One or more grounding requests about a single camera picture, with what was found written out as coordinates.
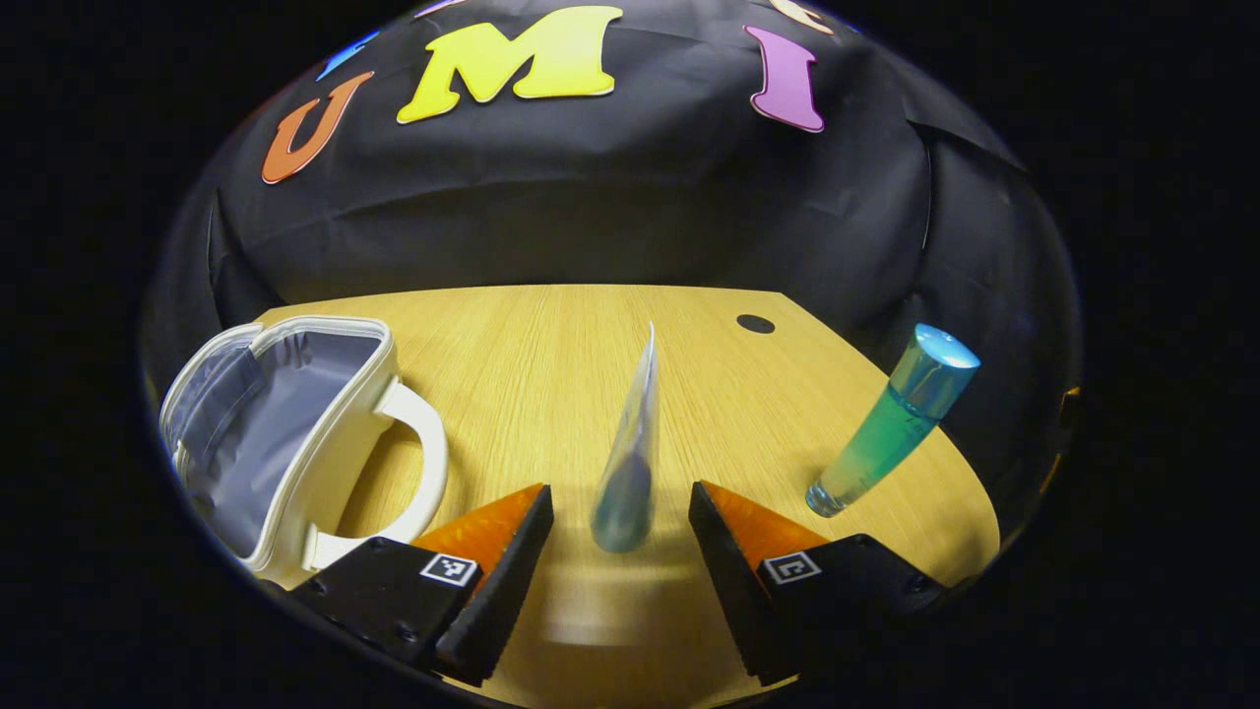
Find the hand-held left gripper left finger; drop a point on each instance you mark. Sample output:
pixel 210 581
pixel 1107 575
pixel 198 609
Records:
pixel 507 581

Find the green bottle with blue cap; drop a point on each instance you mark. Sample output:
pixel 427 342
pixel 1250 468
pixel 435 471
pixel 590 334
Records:
pixel 886 433

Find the white suitcase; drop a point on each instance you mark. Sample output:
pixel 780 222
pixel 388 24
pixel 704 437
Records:
pixel 266 423

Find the black table grommet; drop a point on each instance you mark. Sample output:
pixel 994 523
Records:
pixel 756 323

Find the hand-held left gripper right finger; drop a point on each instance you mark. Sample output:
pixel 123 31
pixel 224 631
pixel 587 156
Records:
pixel 733 591

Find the blue squeeze tube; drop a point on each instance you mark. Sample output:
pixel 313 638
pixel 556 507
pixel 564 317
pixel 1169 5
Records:
pixel 625 492

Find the black backdrop cloth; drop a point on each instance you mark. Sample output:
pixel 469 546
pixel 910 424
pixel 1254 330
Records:
pixel 591 197

